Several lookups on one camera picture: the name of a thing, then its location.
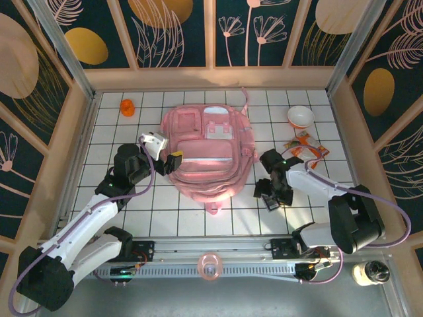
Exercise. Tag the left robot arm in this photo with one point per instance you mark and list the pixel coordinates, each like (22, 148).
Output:
(82, 224)

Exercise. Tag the aluminium frame post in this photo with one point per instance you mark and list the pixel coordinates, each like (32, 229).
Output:
(66, 56)
(353, 49)

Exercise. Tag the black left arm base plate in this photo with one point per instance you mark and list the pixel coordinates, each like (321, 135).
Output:
(145, 251)

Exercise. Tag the black calculator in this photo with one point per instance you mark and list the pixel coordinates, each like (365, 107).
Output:
(271, 205)

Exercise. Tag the pink student backpack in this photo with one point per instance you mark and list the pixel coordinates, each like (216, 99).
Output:
(205, 171)

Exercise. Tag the orange and white snack packet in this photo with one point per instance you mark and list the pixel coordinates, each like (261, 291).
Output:
(307, 142)

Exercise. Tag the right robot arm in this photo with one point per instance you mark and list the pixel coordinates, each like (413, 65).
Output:
(317, 185)

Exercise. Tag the small orange cup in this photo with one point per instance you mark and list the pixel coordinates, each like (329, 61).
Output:
(128, 108)

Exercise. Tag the small controller board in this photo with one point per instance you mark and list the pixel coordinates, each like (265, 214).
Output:
(307, 272)
(122, 272)

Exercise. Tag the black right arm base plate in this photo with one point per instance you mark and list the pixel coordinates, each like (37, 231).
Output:
(281, 249)

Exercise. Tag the white and orange bowl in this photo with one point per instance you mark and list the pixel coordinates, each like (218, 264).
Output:
(300, 116)

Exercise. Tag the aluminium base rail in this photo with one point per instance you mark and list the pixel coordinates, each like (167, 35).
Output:
(211, 246)

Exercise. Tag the white bottle with black cap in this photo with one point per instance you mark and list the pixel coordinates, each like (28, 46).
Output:
(367, 274)

